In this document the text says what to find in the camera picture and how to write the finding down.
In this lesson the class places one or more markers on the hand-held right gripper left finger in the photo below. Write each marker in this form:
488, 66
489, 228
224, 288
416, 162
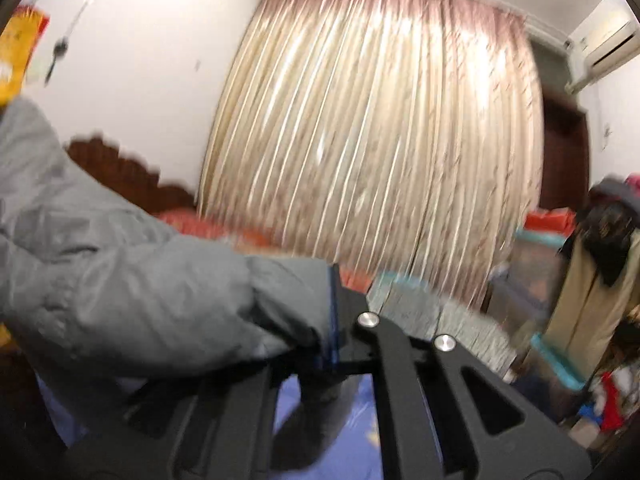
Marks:
225, 435

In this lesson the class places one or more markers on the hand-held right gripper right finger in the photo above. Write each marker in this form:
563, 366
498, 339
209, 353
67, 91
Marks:
335, 320

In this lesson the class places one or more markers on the grey padded jacket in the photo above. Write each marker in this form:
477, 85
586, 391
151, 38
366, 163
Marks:
125, 270

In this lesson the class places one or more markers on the pile of colourful clothes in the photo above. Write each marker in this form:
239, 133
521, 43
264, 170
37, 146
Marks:
612, 400

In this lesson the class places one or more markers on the red patchwork quilt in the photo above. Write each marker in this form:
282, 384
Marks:
425, 310

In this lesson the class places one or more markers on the blue printed bed sheet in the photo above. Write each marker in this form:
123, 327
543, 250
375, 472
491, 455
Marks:
350, 440

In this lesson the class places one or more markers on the beige striped curtain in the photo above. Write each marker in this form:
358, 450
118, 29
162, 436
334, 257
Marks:
360, 135

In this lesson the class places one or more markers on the clear plastic storage box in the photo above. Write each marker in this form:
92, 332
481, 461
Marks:
525, 315
542, 260

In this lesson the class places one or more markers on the carved wooden headboard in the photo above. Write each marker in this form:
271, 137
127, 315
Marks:
130, 175

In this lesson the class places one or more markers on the dark wooden door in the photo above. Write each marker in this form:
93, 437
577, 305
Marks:
562, 155

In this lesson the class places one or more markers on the dark hanging garment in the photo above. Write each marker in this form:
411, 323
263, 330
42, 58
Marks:
607, 220

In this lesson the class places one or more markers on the white air conditioner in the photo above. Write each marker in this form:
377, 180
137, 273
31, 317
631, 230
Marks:
607, 40

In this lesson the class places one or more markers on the dark wall hanging item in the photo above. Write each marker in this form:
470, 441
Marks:
61, 49

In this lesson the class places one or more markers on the yellow and red wall poster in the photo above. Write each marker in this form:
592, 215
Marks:
20, 50

